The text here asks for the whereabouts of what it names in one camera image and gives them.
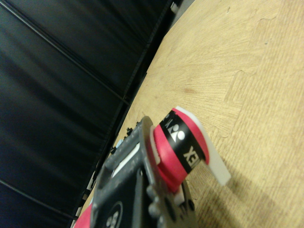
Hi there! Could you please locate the white scoop with red handle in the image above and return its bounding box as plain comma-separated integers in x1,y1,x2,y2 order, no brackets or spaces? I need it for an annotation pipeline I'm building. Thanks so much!
71,105,232,228

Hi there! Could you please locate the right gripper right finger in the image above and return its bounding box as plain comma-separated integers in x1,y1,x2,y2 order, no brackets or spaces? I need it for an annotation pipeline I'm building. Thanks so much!
144,163,198,228

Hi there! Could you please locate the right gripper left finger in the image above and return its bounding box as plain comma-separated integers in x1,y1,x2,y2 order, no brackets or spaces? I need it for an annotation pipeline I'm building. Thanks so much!
91,115,155,214

